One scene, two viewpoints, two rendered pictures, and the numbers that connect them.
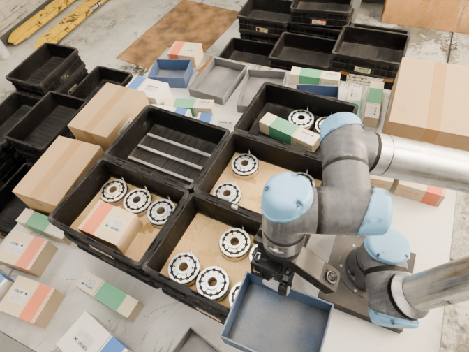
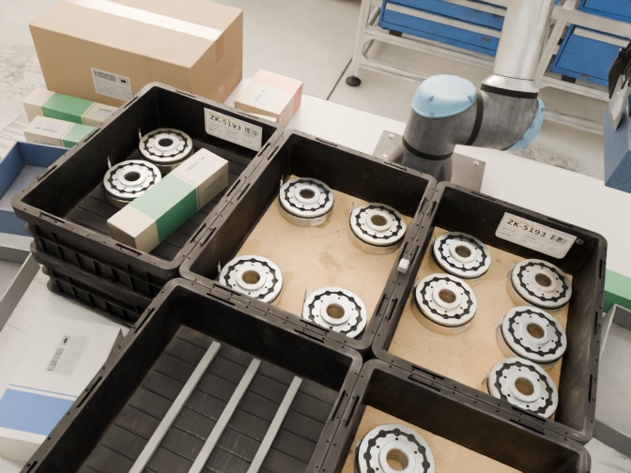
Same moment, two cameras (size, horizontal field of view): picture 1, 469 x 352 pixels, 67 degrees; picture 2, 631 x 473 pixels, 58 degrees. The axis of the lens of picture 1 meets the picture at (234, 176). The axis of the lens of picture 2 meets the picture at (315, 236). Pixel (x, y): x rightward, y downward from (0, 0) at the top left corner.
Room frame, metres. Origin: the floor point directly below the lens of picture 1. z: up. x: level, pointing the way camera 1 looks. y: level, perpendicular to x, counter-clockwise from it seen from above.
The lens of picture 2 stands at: (0.90, 0.51, 1.59)
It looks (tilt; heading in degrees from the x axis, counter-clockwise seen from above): 48 degrees down; 251
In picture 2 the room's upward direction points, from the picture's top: 9 degrees clockwise
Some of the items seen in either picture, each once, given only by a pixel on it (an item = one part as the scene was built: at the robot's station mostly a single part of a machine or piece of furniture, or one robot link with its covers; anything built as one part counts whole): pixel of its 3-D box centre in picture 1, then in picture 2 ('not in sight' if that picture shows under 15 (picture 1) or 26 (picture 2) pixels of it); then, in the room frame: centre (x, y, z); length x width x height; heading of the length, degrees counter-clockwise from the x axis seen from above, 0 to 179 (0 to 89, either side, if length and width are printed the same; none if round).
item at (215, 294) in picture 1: (212, 282); (533, 333); (0.38, 0.12, 0.86); 0.10 x 0.10 x 0.01
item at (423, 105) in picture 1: (427, 112); (146, 53); (0.96, -0.84, 0.80); 0.40 x 0.30 x 0.20; 150
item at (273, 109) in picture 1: (295, 128); (164, 187); (0.94, -0.27, 0.87); 0.40 x 0.30 x 0.11; 55
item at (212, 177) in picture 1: (264, 186); (316, 246); (0.69, -0.10, 0.87); 0.40 x 0.30 x 0.11; 55
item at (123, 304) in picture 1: (109, 295); not in sight; (0.45, 0.50, 0.73); 0.24 x 0.06 x 0.06; 54
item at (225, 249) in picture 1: (234, 242); (446, 298); (0.50, 0.04, 0.86); 0.10 x 0.10 x 0.01
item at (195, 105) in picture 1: (190, 107); not in sight; (1.31, 0.16, 0.73); 0.24 x 0.06 x 0.06; 73
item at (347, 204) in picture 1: (349, 202); not in sight; (0.27, -0.17, 1.41); 0.11 x 0.11 x 0.08; 78
